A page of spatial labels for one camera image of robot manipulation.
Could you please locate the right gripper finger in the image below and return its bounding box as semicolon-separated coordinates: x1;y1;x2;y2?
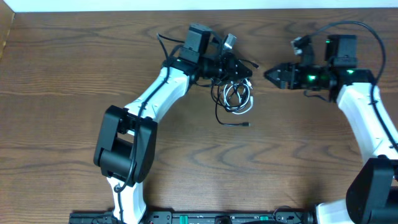
267;77;288;89
264;63;291;78

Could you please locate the white USB cable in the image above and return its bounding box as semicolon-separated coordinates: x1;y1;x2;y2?
222;77;255;115

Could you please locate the black USB cable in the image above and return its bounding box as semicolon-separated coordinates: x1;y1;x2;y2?
194;57;261;128

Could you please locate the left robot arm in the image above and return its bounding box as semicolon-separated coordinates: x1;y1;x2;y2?
93;23;254;223

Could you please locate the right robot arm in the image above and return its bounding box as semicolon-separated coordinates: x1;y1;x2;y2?
264;35;397;223

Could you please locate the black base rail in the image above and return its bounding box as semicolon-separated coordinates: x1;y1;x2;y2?
68;208;317;224

